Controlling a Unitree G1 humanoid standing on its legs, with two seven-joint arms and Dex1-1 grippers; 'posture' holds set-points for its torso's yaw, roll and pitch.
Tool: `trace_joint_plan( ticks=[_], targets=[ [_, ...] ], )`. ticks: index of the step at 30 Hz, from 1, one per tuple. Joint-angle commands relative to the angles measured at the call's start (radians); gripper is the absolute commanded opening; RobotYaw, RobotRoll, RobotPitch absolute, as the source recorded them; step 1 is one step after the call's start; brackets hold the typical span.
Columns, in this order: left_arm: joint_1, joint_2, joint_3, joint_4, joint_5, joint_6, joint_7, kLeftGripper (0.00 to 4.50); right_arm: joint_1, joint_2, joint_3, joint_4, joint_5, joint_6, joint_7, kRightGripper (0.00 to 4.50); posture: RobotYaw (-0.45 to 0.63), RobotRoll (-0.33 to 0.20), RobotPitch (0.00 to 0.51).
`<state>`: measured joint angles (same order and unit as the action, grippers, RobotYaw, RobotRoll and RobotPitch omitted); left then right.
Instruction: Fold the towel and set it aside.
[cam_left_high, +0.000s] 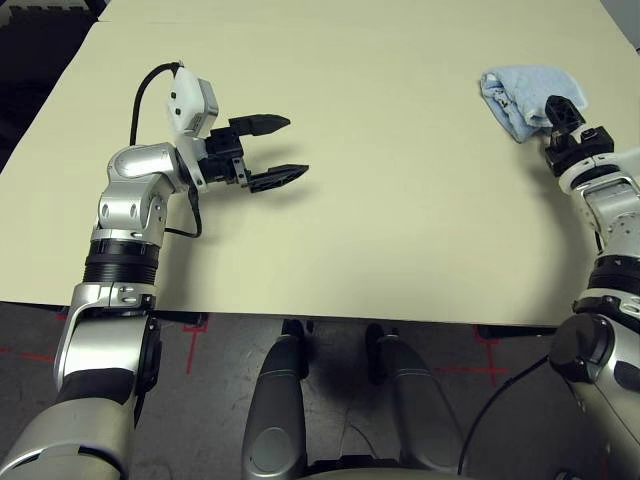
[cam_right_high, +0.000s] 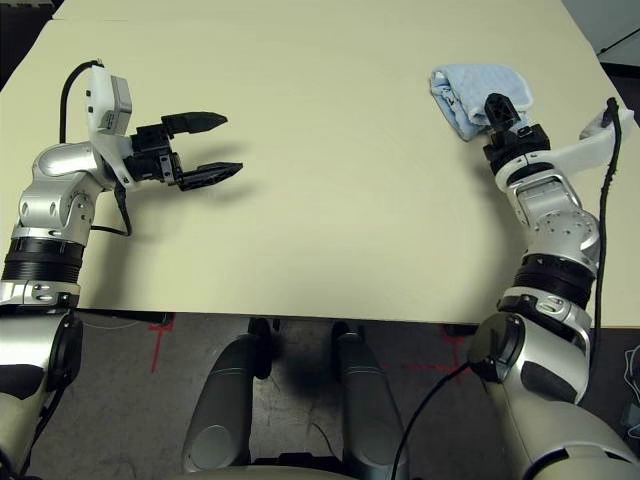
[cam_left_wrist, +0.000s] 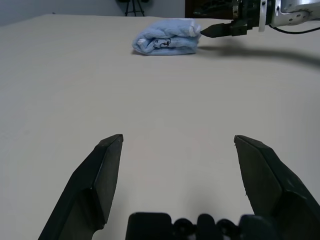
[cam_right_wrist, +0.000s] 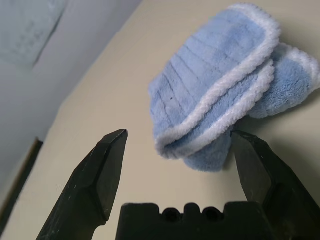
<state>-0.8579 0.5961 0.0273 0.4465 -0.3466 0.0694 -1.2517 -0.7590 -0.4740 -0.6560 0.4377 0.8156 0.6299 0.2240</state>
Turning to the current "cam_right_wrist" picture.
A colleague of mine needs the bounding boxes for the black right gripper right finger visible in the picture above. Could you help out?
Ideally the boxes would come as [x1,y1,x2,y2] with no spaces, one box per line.
[229,129,320,240]

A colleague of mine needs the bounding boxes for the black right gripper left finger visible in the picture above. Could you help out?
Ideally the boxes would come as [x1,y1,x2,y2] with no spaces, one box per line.
[36,129,129,240]

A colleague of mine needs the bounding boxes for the light blue towel white trim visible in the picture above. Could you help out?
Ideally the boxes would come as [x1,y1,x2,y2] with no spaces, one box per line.
[147,2,320,174]

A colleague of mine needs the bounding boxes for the pale paper sheet on wall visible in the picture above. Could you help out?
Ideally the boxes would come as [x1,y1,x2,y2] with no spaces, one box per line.
[0,0,69,68]

